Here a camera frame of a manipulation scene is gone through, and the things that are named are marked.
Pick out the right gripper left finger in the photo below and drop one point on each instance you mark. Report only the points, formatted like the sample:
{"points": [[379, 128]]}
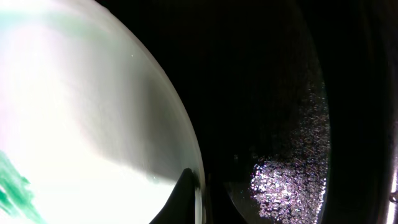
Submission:
{"points": [[180, 206]]}

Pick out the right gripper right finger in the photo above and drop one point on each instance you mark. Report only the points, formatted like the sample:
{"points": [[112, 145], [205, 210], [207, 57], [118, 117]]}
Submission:
{"points": [[219, 207]]}

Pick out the pale green plate front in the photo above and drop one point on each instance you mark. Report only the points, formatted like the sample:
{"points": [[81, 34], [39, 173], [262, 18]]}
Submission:
{"points": [[92, 129]]}

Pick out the round black tray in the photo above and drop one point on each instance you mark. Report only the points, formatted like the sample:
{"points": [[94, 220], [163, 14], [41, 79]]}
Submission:
{"points": [[294, 103]]}

